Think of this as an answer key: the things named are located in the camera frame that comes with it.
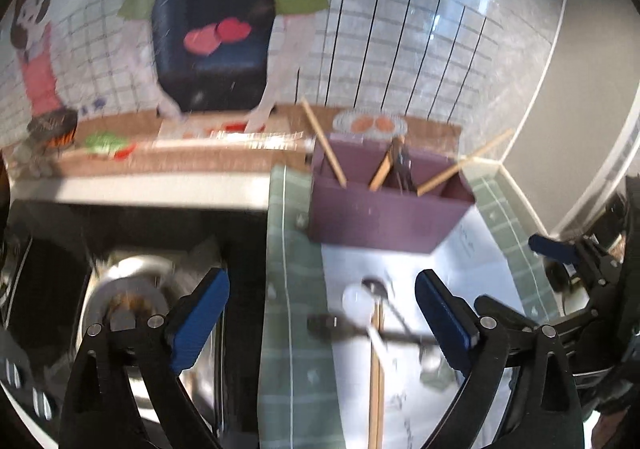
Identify wooden chopstick left in holder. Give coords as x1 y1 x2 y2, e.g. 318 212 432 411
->
299 97 347 188

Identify wooden chopstick right in holder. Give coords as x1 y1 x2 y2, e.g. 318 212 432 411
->
416 128 515 197

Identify wooden chopstick in holder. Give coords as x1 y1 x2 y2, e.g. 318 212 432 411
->
416 128 515 197
299 97 347 188

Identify white plastic spoon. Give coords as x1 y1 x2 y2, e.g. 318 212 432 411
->
342 283 394 369

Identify purple plastic utensil holder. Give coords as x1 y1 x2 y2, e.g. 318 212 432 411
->
308 135 475 254

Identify gas stove burner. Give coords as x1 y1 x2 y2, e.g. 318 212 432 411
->
76 247 224 429

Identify dark spoon in holder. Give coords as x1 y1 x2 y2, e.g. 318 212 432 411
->
392 137 416 194

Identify cartoon kitchen wall sticker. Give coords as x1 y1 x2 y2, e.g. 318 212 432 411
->
1 0 564 175

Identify green checkered table mat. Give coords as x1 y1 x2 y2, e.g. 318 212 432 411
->
258 166 560 448

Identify wooden handle in holder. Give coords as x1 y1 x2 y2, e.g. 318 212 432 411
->
369 135 405 191

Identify wooden chopstick on mat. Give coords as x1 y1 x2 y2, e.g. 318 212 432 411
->
374 303 384 449
368 300 381 449

